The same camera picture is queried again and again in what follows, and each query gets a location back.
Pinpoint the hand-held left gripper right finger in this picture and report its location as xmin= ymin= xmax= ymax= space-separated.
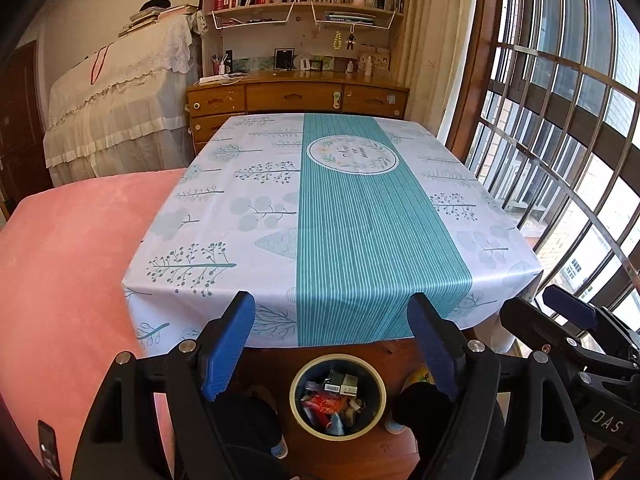
xmin=406 ymin=292 xmax=596 ymax=480

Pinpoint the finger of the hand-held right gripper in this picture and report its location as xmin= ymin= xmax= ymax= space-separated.
xmin=542 ymin=285 xmax=640 ymax=361
xmin=500 ymin=298 xmax=626 ymax=376

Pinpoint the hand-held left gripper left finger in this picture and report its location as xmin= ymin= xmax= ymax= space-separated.
xmin=70 ymin=291 xmax=257 ymax=480

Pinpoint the blue trash bin cream rim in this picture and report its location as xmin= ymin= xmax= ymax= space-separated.
xmin=289 ymin=354 xmax=387 ymax=442

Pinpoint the pink chair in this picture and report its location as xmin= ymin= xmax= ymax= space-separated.
xmin=0 ymin=167 xmax=201 ymax=480

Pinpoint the window with metal grille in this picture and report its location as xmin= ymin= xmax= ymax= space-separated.
xmin=445 ymin=0 xmax=640 ymax=321

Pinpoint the black smartphone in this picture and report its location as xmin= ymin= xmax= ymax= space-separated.
xmin=37 ymin=421 xmax=62 ymax=479

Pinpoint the wooden dresser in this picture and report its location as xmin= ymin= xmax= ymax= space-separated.
xmin=186 ymin=70 xmax=411 ymax=156

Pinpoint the white lace furniture cover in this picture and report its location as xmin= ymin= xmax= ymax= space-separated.
xmin=44 ymin=10 xmax=201 ymax=186

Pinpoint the cream curtain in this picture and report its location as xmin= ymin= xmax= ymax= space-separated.
xmin=402 ymin=0 xmax=483 ymax=136

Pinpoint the dark wooden door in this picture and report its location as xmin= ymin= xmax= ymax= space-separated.
xmin=0 ymin=40 xmax=53 ymax=206

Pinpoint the stack of books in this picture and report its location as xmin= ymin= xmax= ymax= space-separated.
xmin=118 ymin=0 xmax=199 ymax=37

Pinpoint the white wire rack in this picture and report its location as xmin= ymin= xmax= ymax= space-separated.
xmin=210 ymin=2 xmax=295 ymax=29
xmin=310 ymin=0 xmax=406 ymax=29

